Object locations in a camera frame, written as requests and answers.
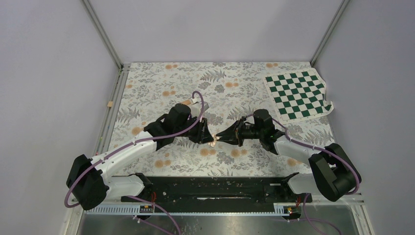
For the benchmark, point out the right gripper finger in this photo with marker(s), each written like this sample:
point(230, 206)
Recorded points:
point(230, 133)
point(231, 141)

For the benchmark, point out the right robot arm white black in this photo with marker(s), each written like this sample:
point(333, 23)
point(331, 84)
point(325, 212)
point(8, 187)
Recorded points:
point(333, 175)

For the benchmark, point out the green white checkered mat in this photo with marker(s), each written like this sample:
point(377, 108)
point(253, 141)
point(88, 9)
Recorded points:
point(298, 95)

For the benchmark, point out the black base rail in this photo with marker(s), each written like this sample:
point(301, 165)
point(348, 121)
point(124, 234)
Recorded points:
point(219, 194)

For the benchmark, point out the floral patterned table mat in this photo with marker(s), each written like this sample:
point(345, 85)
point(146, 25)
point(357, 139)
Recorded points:
point(231, 89)

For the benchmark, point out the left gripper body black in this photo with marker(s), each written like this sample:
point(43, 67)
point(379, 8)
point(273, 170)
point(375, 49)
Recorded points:
point(199, 131)

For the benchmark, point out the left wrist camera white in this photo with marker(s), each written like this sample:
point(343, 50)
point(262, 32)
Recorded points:
point(197, 108)

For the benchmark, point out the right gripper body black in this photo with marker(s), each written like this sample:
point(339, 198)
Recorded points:
point(246, 132)

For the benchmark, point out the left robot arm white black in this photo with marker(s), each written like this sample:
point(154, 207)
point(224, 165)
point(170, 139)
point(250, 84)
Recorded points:
point(92, 180)

